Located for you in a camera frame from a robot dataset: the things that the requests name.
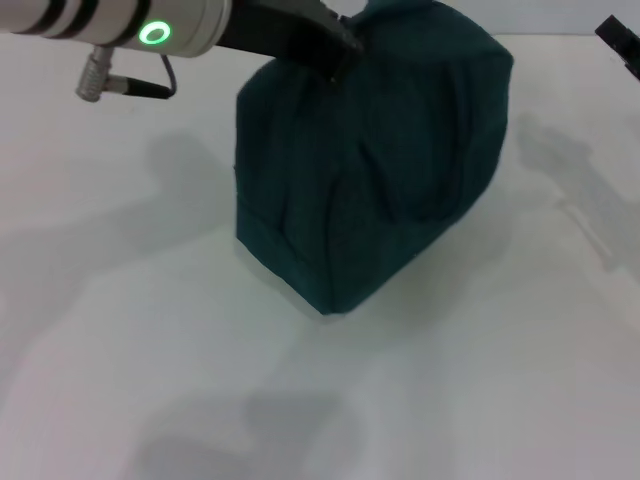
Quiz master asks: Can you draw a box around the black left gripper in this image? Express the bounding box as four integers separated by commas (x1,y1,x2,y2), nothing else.
215,0,365,84

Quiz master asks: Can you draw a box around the teal insulated lunch bag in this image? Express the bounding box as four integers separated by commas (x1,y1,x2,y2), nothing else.
233,0,516,317

